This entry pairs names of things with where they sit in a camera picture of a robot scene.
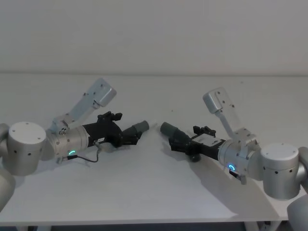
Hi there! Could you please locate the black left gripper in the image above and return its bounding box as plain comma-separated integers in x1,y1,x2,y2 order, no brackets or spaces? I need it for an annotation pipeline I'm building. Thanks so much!
83,111,151,148

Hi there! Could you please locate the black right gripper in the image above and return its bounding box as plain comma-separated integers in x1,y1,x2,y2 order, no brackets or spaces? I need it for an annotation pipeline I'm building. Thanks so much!
160,121,227,162

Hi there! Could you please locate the white table cloth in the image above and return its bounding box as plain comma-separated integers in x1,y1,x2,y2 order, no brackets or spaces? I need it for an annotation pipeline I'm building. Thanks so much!
0,72,308,228

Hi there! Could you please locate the thin dark left gripper cable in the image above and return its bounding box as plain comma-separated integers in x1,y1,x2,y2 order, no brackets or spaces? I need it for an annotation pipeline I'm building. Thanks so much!
57,141,108,165

